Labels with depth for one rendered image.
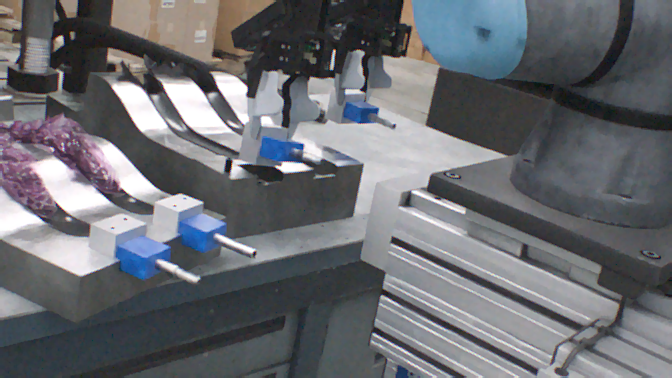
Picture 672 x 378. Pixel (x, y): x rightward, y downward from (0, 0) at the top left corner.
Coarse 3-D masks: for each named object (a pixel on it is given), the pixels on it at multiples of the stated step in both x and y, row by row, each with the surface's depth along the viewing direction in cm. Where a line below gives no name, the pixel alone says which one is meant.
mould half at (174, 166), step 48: (48, 96) 144; (96, 96) 134; (144, 96) 132; (192, 96) 138; (240, 96) 145; (144, 144) 126; (192, 144) 125; (240, 144) 129; (192, 192) 119; (240, 192) 114; (288, 192) 121; (336, 192) 128
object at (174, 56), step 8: (168, 48) 173; (168, 56) 173; (176, 56) 173; (184, 56) 174; (176, 64) 174; (208, 64) 176; (224, 72) 177; (240, 80) 178; (320, 112) 183; (320, 120) 184
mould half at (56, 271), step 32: (0, 96) 121; (0, 192) 96; (64, 192) 103; (96, 192) 106; (128, 192) 110; (160, 192) 113; (0, 224) 93; (32, 224) 95; (0, 256) 91; (32, 256) 89; (64, 256) 90; (96, 256) 91; (192, 256) 105; (32, 288) 90; (64, 288) 88; (96, 288) 89; (128, 288) 95
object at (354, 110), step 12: (348, 96) 143; (360, 96) 145; (336, 108) 144; (348, 108) 143; (360, 108) 141; (372, 108) 142; (336, 120) 144; (348, 120) 145; (360, 120) 141; (372, 120) 142; (384, 120) 140
